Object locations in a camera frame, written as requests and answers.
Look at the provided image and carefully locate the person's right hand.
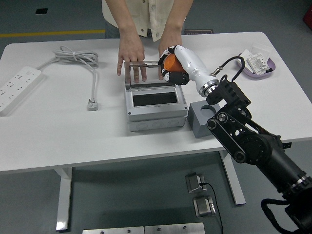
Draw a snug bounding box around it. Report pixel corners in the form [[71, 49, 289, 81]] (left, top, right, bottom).
[[117, 33, 147, 84]]

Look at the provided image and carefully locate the person's left hand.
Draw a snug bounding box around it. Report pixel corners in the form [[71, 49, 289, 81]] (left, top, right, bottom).
[[157, 33, 183, 81]]

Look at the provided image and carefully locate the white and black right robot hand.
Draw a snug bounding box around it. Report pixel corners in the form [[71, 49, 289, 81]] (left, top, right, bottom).
[[157, 45, 216, 89]]

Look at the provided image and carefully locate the orange cylindrical battery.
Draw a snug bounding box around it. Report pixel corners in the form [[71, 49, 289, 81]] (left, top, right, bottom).
[[163, 53, 186, 73]]

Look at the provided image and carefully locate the grey junction box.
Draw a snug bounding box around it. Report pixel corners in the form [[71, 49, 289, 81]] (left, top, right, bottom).
[[124, 59, 189, 133]]

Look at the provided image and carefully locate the metal floor socket box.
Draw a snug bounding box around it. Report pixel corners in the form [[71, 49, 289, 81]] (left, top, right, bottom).
[[185, 172, 208, 194], [193, 195, 216, 217]]

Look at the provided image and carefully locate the dark floor sign plate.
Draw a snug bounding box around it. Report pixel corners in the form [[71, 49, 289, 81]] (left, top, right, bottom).
[[183, 29, 215, 35]]

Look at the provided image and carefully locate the person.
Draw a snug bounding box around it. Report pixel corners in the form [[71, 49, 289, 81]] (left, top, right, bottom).
[[101, 0, 195, 42]]

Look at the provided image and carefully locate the grey cube holder block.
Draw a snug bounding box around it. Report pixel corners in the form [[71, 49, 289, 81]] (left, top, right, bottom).
[[187, 101, 221, 139]]

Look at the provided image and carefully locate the purple plastic tray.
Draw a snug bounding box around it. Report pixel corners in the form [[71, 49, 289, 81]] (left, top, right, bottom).
[[235, 52, 277, 80]]

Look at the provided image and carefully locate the white socket module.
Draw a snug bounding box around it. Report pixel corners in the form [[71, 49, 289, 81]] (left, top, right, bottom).
[[246, 54, 270, 74]]

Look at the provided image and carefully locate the clear plastic packet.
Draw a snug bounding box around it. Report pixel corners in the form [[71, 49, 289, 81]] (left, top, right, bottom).
[[250, 43, 272, 58]]

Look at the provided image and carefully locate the white power strip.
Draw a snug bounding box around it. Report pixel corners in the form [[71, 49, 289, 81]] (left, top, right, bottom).
[[0, 66, 46, 117]]

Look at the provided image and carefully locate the red object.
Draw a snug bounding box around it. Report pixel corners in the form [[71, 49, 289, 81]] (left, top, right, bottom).
[[302, 5, 312, 25]]

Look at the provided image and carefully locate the white table leg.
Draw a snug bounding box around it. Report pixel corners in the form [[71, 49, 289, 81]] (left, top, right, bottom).
[[54, 167, 74, 231], [218, 149, 247, 206]]

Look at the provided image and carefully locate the metal plate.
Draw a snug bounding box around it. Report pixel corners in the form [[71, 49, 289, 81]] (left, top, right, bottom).
[[82, 226, 144, 234]]

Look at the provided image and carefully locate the white power cord with plug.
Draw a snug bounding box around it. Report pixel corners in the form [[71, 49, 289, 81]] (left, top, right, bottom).
[[36, 45, 100, 112]]

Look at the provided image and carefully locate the black floor cable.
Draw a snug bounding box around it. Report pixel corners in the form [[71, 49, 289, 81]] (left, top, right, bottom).
[[198, 181, 224, 234]]

